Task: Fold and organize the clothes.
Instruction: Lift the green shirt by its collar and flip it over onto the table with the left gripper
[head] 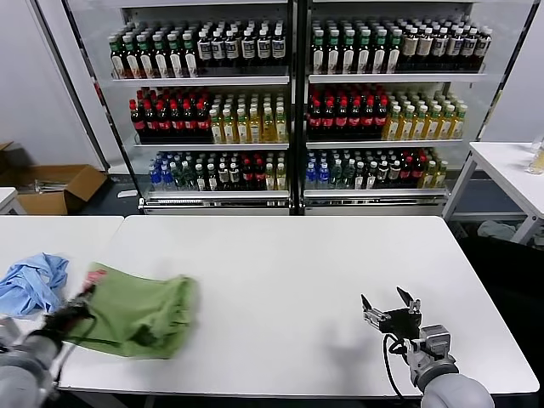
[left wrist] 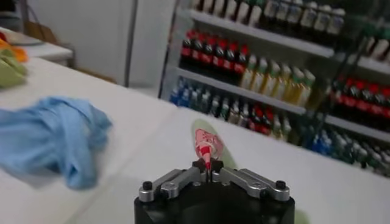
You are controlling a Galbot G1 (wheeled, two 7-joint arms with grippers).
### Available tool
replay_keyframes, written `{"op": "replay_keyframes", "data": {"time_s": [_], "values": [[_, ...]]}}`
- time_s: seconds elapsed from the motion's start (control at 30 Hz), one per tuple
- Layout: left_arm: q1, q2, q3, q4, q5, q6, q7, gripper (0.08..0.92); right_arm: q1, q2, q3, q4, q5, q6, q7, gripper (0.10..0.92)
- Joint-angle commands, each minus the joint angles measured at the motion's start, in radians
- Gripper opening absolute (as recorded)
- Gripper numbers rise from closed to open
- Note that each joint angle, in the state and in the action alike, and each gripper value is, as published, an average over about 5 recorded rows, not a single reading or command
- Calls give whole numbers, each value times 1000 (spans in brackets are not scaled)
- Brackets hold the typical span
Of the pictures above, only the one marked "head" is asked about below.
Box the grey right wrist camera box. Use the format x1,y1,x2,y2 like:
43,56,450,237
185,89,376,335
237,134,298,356
420,325,452,360

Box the small white table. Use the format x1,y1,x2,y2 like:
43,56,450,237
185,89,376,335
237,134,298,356
0,187,27,216

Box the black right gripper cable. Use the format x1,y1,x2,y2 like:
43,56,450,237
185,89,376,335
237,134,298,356
382,333,407,400

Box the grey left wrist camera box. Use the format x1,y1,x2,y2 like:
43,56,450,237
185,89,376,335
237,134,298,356
0,316,20,345

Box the open cardboard box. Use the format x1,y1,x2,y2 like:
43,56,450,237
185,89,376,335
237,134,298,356
0,142,110,216

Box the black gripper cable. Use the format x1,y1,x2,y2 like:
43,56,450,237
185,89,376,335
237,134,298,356
59,314,97,345
382,333,407,400

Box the light green t-shirt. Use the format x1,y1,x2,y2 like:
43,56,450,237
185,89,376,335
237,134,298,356
70,261,201,360

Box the open glass cooler door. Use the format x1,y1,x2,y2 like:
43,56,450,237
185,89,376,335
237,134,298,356
33,0,112,173
476,0,544,143

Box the grey clothes pile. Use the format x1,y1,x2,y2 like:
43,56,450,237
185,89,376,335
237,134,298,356
475,220,518,243

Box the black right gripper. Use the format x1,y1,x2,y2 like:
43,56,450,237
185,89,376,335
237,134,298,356
360,286,422,339

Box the glass door beverage cooler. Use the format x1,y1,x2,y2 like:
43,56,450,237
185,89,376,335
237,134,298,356
63,0,299,216
297,0,511,216

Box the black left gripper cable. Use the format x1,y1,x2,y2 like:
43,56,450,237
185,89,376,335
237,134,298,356
59,314,97,345

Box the crumpled light blue shirt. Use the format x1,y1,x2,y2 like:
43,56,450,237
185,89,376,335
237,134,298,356
0,252,71,318

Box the white cooler shelf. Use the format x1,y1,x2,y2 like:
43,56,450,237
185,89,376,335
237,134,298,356
111,75,291,88
304,187,451,198
133,141,291,152
307,137,466,150
309,73,488,84
144,189,292,201

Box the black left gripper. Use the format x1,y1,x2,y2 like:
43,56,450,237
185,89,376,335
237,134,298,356
44,285,98,339

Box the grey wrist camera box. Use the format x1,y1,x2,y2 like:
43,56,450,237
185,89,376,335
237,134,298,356
420,325,452,360
0,316,20,345

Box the dark bottle beige label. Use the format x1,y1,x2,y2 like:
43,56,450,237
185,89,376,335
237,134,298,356
416,28,434,71
401,28,419,71

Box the green cap tea bottle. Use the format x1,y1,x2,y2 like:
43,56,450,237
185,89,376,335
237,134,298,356
122,35,144,80
358,32,374,76
151,34,171,79
312,32,329,76
387,32,403,75
372,32,389,76
137,34,156,79
181,32,200,78
108,37,130,80
342,32,359,76
327,32,343,76
167,33,185,79

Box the silver metal parts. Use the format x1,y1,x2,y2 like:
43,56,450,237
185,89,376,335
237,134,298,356
32,179,65,193

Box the clear yellowish bottle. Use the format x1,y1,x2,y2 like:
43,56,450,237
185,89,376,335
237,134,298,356
525,135,544,175

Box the yellow juice bottle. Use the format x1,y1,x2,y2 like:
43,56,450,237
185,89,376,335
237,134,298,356
247,107,263,144
235,108,250,144
210,109,225,145
274,105,289,144
223,109,237,145
439,105,455,140
261,106,276,144
400,105,417,141
385,105,404,141
413,105,429,141
426,105,442,140
450,105,468,139

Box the dark bottle white blue label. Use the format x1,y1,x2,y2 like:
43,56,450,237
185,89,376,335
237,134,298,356
196,30,213,69
211,29,227,69
446,28,463,71
241,28,257,68
270,26,287,67
224,29,241,68
256,27,272,67
461,28,478,71
431,28,449,71
474,28,492,70

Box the white side table right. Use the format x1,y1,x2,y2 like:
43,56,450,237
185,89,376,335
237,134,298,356
441,141,544,247

